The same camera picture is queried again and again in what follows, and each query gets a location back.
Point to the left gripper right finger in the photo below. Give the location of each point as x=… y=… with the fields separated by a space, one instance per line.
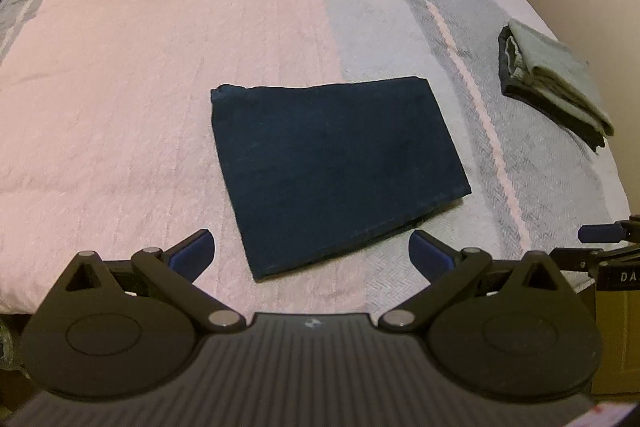
x=449 y=272

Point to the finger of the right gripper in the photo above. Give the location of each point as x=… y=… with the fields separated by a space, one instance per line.
x=617 y=232

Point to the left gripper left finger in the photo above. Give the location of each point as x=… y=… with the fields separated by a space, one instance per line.
x=171 y=274

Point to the dark blue denim jeans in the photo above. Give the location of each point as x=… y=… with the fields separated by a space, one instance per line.
x=315 y=173

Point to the pink grey striped bedspread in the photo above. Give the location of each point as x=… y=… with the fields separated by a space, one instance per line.
x=106 y=142

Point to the folded grey green clothes stack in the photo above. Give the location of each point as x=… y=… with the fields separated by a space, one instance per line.
x=546 y=75

